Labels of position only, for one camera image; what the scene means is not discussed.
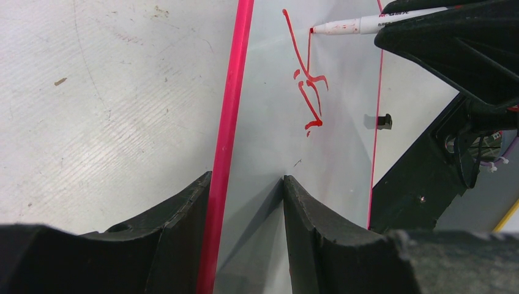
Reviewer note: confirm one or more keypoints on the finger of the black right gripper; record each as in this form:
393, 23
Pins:
409, 5
475, 54

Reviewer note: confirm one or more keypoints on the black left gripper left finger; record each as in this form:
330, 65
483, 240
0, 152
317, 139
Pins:
157, 251

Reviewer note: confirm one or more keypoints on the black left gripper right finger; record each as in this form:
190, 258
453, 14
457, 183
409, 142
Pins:
329, 254

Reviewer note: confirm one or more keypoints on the white whiteboard marker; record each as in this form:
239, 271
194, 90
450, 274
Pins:
371, 24

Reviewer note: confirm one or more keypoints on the pink-framed whiteboard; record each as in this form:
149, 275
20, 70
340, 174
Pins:
294, 104

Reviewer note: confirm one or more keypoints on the black whiteboard clip right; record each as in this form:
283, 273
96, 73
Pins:
384, 122

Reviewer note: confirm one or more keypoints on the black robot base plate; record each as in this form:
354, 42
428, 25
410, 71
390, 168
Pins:
438, 166

